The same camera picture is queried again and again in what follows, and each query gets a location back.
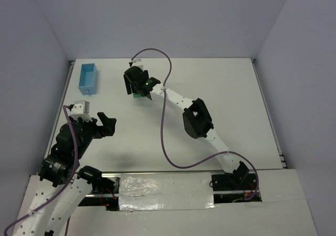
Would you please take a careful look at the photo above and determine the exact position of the green arched hospital block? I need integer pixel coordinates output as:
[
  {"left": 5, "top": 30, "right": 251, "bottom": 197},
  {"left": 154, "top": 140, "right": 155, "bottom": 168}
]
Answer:
[{"left": 133, "top": 93, "right": 142, "bottom": 98}]

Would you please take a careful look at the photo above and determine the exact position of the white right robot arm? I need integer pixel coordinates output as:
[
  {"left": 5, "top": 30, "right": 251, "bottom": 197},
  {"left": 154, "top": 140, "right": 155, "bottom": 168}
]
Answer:
[{"left": 123, "top": 61, "right": 249, "bottom": 190}]

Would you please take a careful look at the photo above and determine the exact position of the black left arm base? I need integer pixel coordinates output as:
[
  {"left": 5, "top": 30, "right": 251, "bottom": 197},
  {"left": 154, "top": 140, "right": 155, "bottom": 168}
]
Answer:
[{"left": 77, "top": 166, "right": 120, "bottom": 195}]

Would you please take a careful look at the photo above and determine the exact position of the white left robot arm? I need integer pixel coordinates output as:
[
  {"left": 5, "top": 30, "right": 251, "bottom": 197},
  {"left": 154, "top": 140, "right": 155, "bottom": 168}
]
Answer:
[{"left": 13, "top": 112, "right": 118, "bottom": 235}]

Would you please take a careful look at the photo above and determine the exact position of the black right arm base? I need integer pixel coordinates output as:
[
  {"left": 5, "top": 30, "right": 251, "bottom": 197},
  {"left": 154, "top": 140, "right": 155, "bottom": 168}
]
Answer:
[{"left": 209, "top": 172, "right": 257, "bottom": 192}]

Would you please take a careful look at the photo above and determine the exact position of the blue plastic bin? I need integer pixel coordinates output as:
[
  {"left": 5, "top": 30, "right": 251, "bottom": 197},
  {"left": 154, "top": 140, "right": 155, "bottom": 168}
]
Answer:
[{"left": 78, "top": 63, "right": 98, "bottom": 95}]

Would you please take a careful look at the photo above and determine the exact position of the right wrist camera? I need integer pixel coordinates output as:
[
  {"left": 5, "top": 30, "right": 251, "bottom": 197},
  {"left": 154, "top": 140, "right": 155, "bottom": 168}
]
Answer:
[{"left": 129, "top": 58, "right": 144, "bottom": 70}]

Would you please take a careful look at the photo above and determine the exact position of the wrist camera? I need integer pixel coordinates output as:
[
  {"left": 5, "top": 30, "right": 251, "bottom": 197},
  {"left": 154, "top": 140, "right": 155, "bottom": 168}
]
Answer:
[
  {"left": 68, "top": 100, "right": 92, "bottom": 122},
  {"left": 129, "top": 58, "right": 144, "bottom": 70}
]

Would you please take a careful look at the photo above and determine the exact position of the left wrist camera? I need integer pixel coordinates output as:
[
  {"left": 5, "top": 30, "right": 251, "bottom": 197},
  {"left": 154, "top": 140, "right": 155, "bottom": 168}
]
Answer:
[{"left": 68, "top": 100, "right": 92, "bottom": 122}]

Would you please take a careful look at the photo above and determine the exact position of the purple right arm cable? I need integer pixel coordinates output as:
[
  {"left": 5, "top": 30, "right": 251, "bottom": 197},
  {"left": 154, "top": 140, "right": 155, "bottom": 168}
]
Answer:
[{"left": 130, "top": 48, "right": 259, "bottom": 201}]

